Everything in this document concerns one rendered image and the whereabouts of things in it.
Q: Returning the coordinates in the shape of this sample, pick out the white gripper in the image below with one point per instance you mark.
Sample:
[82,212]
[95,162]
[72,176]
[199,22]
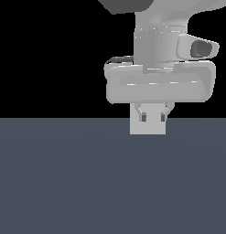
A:
[160,90]

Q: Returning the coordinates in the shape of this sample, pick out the white wall socket block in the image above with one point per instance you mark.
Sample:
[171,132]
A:
[151,125]

